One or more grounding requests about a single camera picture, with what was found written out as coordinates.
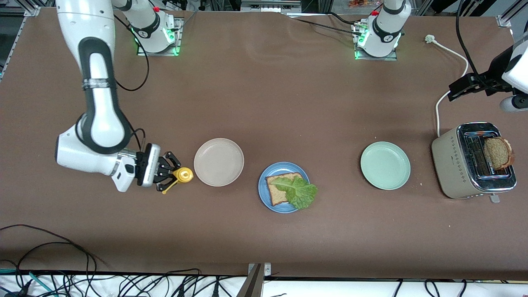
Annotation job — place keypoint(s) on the metal table edge bracket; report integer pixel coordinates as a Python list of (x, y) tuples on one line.
[(259, 269)]

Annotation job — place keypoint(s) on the green round plate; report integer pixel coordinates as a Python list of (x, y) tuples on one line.
[(385, 165)]

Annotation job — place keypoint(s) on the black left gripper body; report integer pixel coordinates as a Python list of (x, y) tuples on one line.
[(489, 76)]

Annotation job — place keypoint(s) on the colourful snack packet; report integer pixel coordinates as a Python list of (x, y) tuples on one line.
[(363, 3)]

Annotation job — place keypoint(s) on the grey power strip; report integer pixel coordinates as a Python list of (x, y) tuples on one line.
[(270, 6)]

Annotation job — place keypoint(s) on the yellow squeeze bottle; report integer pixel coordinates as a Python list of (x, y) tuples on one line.
[(185, 175)]

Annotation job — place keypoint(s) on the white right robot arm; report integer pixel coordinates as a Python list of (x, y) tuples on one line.
[(99, 123)]

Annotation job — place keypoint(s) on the beige round plate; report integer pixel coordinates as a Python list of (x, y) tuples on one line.
[(218, 162)]

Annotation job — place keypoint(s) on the brown bread slice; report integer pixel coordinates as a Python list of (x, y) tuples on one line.
[(500, 153), (277, 196)]

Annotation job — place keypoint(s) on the aluminium corner bracket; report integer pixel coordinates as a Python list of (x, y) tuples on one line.
[(504, 20)]

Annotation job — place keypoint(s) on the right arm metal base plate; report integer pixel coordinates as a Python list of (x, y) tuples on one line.
[(177, 41)]

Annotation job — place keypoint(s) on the beige chrome toaster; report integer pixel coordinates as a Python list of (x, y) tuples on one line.
[(451, 165)]

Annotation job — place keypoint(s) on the white lower shelf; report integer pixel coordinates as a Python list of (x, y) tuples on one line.
[(330, 291)]

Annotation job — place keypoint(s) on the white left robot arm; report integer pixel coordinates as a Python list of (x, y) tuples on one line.
[(385, 29)]

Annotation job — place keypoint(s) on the blue round plate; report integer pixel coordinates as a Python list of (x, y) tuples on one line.
[(264, 185)]

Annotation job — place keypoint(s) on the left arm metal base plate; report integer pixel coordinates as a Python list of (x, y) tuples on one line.
[(375, 58)]

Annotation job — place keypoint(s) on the green lettuce leaf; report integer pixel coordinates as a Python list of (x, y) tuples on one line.
[(299, 194)]

